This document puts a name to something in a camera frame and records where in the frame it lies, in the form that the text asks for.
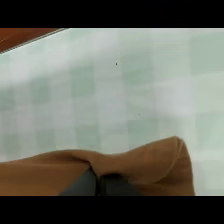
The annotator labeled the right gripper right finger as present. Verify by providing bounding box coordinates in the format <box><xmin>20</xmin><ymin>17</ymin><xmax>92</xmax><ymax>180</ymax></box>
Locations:
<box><xmin>98</xmin><ymin>173</ymin><xmax>142</xmax><ymax>197</ymax></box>

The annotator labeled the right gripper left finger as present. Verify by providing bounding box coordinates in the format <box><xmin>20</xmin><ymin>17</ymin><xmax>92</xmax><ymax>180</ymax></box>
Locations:
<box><xmin>59</xmin><ymin>166</ymin><xmax>99</xmax><ymax>197</ymax></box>

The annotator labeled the brown garment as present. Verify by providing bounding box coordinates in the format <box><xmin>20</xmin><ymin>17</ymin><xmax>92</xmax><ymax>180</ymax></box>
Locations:
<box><xmin>0</xmin><ymin>135</ymin><xmax>196</xmax><ymax>197</ymax></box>

